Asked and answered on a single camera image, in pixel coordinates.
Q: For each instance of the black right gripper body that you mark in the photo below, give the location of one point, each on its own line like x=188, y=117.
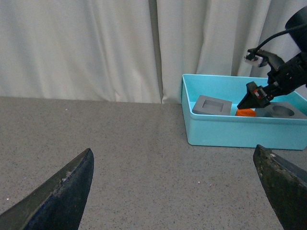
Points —
x=288, y=77

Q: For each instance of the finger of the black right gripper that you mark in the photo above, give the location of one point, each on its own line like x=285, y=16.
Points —
x=255, y=97

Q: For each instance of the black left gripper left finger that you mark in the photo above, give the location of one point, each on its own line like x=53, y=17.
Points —
x=57, y=204

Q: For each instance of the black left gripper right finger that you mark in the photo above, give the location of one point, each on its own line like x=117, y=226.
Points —
x=285, y=185

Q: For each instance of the orange cylinder 4680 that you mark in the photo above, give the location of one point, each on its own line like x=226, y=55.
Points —
x=245, y=112

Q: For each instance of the gray block round hole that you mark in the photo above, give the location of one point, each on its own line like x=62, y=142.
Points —
x=280, y=110

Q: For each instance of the gray block square hole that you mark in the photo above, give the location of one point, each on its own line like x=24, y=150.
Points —
x=206, y=105

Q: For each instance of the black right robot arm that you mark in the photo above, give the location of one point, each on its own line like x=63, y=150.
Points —
x=296, y=27

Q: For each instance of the blue plastic box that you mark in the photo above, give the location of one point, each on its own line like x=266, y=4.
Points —
x=231, y=130

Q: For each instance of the white curtain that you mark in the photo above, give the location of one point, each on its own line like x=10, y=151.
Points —
x=129, y=50

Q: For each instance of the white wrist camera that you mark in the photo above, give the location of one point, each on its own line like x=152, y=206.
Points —
x=262, y=58

